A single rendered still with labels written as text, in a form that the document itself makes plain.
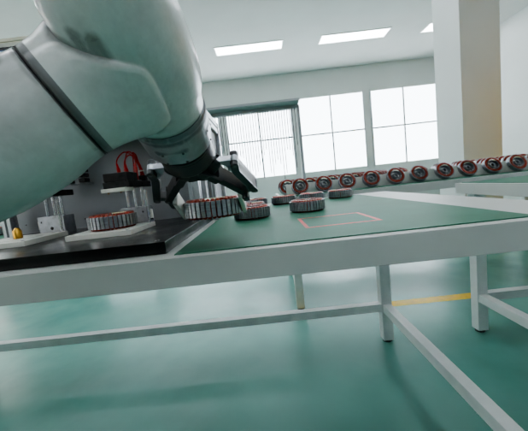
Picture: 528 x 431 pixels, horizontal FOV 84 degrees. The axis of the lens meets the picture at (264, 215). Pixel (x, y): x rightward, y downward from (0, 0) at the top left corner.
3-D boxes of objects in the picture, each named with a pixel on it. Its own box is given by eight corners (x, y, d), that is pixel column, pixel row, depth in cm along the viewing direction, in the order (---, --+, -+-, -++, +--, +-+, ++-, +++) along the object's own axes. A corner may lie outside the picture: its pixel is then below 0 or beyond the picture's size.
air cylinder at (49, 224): (66, 233, 86) (62, 215, 85) (40, 236, 86) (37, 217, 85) (77, 230, 91) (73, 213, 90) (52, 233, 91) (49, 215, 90)
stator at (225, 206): (240, 216, 52) (238, 195, 52) (178, 223, 52) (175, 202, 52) (244, 210, 63) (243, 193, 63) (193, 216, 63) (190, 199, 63)
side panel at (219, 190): (219, 219, 99) (206, 121, 96) (210, 220, 100) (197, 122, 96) (228, 211, 127) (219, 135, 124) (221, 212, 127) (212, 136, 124)
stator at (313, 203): (292, 209, 101) (291, 199, 100) (325, 207, 98) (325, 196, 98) (287, 214, 90) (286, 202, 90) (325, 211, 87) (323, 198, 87)
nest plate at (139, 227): (131, 234, 66) (130, 229, 66) (65, 241, 66) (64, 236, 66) (155, 225, 81) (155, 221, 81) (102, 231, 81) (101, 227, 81)
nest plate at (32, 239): (25, 246, 66) (23, 240, 66) (-41, 253, 66) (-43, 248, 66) (68, 234, 81) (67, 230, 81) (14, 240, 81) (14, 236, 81)
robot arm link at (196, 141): (204, 135, 32) (215, 166, 37) (203, 74, 35) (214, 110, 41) (120, 144, 32) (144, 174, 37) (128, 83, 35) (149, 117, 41)
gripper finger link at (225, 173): (195, 155, 45) (201, 150, 45) (243, 180, 54) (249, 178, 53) (195, 176, 44) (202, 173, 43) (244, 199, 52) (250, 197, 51)
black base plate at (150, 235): (166, 253, 52) (164, 241, 51) (-191, 292, 52) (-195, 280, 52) (212, 220, 98) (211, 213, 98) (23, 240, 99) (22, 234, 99)
